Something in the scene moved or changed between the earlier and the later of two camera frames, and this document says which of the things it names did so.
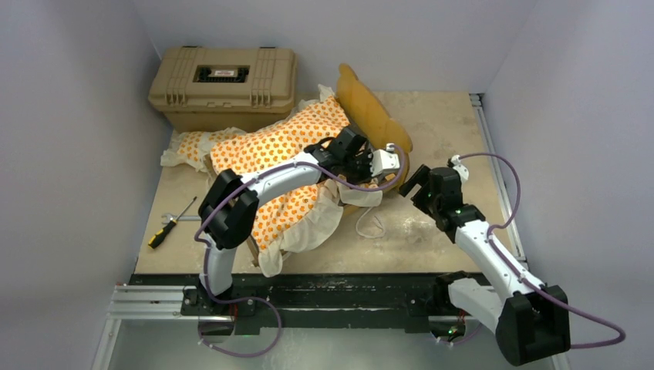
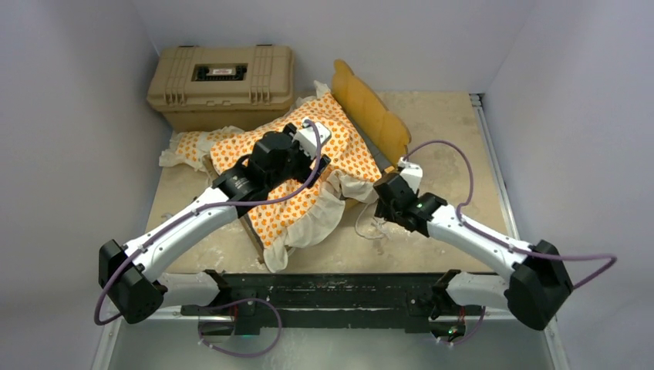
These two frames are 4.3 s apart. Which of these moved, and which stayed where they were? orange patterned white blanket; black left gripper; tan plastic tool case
Moved: black left gripper
Stayed: orange patterned white blanket; tan plastic tool case
